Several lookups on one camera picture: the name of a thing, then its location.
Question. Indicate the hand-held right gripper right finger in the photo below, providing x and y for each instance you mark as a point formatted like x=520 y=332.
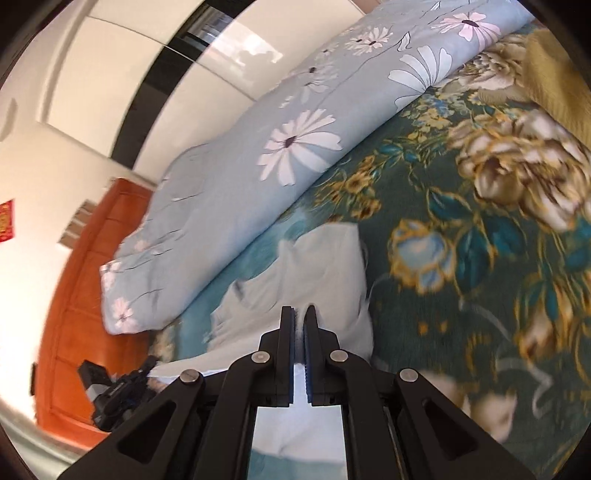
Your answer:
x=307 y=378

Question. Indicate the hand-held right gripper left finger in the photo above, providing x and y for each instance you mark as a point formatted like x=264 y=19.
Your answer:
x=292 y=369

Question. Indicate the light blue shirt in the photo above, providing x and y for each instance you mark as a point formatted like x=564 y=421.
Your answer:
x=323 y=277

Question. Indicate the green floral blanket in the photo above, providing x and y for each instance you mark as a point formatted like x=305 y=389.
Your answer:
x=461 y=286

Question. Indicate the pale blue floral quilt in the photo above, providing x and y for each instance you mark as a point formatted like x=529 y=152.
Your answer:
x=231 y=184

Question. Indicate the white wardrobe with black stripe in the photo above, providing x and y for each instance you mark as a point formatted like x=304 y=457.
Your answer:
x=138 y=69

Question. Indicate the olive knitted sweater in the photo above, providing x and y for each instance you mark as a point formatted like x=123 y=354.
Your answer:
x=554 y=74

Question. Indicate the orange wooden bed frame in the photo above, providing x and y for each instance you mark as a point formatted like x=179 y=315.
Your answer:
x=78 y=300

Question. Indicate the red wall decoration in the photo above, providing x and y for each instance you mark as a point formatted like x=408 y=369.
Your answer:
x=7 y=220

